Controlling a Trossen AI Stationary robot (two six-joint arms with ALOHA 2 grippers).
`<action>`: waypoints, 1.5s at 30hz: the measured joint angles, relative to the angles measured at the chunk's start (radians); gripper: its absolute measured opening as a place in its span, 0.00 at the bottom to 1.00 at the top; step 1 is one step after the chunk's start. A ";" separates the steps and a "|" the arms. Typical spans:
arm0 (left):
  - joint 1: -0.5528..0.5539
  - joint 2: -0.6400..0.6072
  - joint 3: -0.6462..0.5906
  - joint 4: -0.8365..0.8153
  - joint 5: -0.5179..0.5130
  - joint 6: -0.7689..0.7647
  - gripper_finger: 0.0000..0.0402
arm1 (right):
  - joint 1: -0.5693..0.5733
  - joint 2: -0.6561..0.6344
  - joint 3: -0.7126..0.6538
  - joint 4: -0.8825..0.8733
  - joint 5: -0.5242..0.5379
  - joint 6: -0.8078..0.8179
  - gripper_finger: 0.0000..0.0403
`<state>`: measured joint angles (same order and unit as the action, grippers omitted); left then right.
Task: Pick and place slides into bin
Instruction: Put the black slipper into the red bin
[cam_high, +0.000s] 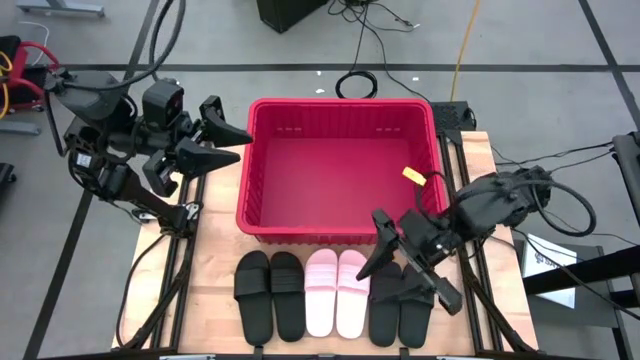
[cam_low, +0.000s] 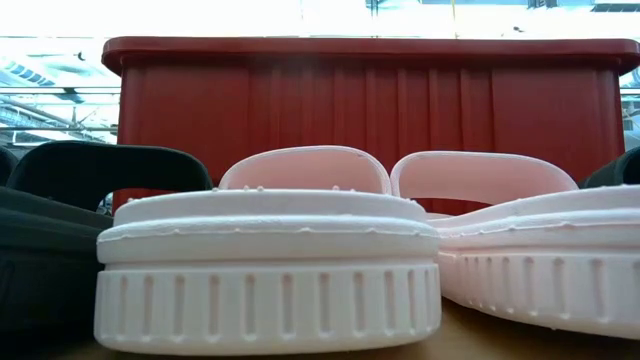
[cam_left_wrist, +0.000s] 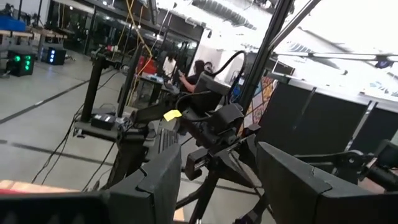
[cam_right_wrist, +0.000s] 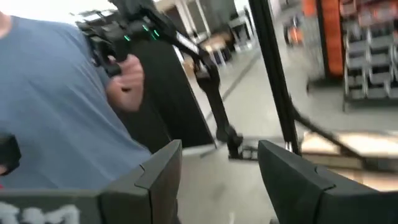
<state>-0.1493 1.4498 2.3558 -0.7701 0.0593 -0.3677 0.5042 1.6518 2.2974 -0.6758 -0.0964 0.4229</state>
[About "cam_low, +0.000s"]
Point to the red plastic bin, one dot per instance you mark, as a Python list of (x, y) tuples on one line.
[(300, 100)]

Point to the black rubber slide sandal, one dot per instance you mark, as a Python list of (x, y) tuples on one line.
[(50, 250), (620, 172)]

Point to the pink rubber slide sandal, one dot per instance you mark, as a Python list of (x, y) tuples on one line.
[(270, 240), (550, 270)]

